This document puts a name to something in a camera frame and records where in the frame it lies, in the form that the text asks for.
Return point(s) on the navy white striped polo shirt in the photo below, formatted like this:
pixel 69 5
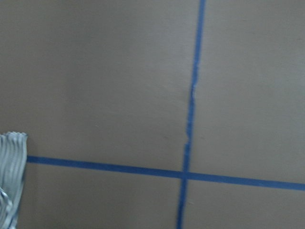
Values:
pixel 13 158

